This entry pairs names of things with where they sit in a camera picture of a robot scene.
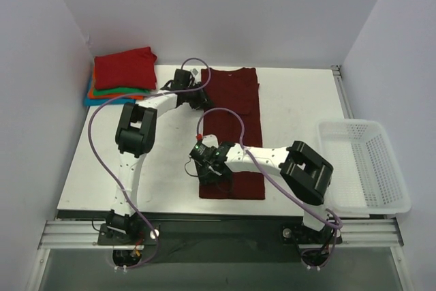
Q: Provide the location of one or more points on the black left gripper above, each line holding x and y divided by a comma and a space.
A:
201, 99

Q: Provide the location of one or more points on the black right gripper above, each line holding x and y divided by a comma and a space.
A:
210, 175

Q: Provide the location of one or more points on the dark red t-shirt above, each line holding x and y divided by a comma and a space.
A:
236, 90

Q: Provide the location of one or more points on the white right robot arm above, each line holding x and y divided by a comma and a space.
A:
299, 172

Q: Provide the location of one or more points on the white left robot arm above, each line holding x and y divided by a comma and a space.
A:
135, 138

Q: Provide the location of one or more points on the folded red t-shirt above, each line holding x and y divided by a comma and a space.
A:
132, 68

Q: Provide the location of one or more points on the folded green t-shirt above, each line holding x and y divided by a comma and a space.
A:
114, 92

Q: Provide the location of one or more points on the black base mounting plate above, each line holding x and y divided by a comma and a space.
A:
218, 240

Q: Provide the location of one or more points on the folded orange t-shirt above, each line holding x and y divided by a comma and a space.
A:
93, 93

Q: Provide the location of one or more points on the folded blue t-shirt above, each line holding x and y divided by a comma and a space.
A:
88, 101

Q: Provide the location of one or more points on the white perforated plastic basket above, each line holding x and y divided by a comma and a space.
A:
367, 179

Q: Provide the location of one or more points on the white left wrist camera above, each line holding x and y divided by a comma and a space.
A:
195, 72

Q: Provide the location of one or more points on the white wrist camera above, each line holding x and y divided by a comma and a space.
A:
210, 140
195, 72

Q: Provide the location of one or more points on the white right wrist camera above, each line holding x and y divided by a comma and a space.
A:
210, 140

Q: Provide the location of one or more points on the aluminium right side rail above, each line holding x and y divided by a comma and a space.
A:
346, 108

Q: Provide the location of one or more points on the aluminium rail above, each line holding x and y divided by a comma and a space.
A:
346, 108
355, 233

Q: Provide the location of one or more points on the aluminium front rail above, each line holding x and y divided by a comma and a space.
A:
355, 233

